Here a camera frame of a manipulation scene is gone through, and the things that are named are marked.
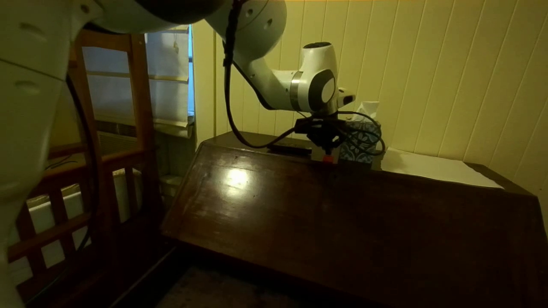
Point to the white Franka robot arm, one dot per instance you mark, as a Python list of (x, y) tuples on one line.
[(280, 87)]

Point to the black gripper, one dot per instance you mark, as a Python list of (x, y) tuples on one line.
[(325, 131)]

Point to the white paper sheet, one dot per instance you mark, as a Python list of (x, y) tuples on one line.
[(434, 169)]

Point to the white framed window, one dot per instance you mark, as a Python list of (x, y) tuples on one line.
[(165, 80)]

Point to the white tissue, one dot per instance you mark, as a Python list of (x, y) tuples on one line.
[(369, 111)]

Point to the patterned tissue box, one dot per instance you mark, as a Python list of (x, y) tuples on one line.
[(362, 147)]

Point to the brown wooden chair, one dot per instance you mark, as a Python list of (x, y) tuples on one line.
[(140, 104)]

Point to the orange disc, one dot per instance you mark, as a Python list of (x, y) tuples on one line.
[(328, 160)]

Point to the dark wooden slant desk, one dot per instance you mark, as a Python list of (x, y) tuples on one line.
[(354, 229)]

